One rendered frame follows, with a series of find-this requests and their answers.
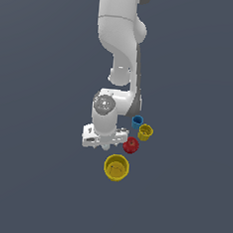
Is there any red apple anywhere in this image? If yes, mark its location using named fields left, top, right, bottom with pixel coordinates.
left=121, top=135, right=141, bottom=155

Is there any large yellow cup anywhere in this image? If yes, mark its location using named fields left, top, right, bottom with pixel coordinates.
left=102, top=152, right=132, bottom=183

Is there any small yellow cup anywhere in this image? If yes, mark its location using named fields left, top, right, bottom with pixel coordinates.
left=136, top=122, right=154, bottom=142

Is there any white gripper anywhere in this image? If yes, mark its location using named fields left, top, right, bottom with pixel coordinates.
left=80, top=122, right=130, bottom=153

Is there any blue cup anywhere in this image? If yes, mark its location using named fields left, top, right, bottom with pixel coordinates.
left=130, top=114, right=145, bottom=130

